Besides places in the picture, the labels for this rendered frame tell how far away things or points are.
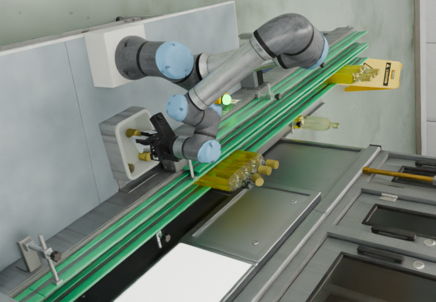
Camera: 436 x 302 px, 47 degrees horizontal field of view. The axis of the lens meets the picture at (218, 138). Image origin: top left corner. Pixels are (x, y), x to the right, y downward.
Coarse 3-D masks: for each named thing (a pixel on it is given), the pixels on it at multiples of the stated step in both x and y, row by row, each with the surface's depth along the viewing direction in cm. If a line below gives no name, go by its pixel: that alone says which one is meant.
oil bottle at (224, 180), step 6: (204, 174) 195; (210, 174) 194; (216, 174) 193; (222, 174) 192; (228, 174) 191; (234, 174) 191; (198, 180) 198; (204, 180) 196; (210, 180) 194; (216, 180) 192; (222, 180) 190; (228, 180) 188; (234, 180) 188; (210, 186) 195; (216, 186) 193; (222, 186) 191; (228, 186) 189; (234, 186) 188
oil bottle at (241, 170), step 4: (220, 164) 200; (224, 164) 199; (228, 164) 199; (232, 164) 198; (212, 168) 199; (216, 168) 198; (220, 168) 197; (224, 168) 196; (228, 168) 195; (232, 168) 195; (236, 168) 194; (240, 168) 194; (244, 168) 194; (236, 172) 192; (240, 172) 192; (244, 172) 193; (240, 176) 192; (244, 176) 192
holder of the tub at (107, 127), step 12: (132, 108) 185; (144, 108) 183; (108, 120) 178; (120, 120) 176; (108, 132) 175; (108, 144) 178; (108, 156) 181; (120, 156) 177; (120, 168) 180; (120, 180) 186; (132, 180) 192; (144, 180) 190
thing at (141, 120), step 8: (144, 112) 181; (128, 120) 175; (136, 120) 187; (144, 120) 185; (120, 128) 182; (136, 128) 188; (144, 128) 187; (152, 128) 185; (120, 136) 182; (120, 144) 173; (128, 144) 186; (128, 152) 187; (136, 152) 190; (128, 160) 187; (136, 160) 190; (152, 160) 190; (128, 168) 178; (136, 168) 186; (144, 168) 185; (128, 176) 178; (136, 176) 181
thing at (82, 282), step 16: (352, 64) 310; (320, 96) 268; (288, 112) 254; (272, 128) 240; (256, 144) 226; (192, 192) 196; (176, 208) 186; (144, 224) 180; (160, 224) 178; (128, 240) 172; (144, 240) 170; (112, 256) 166; (96, 272) 158; (64, 288) 154; (80, 288) 152
